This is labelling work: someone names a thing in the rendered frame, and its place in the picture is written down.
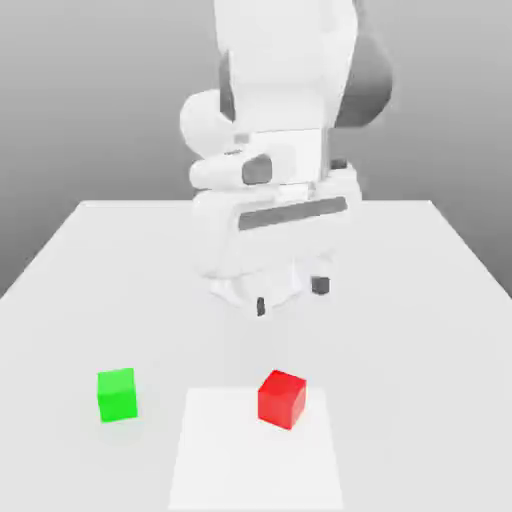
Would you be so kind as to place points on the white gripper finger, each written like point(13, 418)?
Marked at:
point(316, 276)
point(240, 292)

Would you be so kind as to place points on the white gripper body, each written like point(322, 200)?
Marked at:
point(276, 244)

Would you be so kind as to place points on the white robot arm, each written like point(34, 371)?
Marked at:
point(280, 80)

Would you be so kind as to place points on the small red cube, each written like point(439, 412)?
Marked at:
point(280, 400)

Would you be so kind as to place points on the small green cube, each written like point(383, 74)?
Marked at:
point(117, 396)

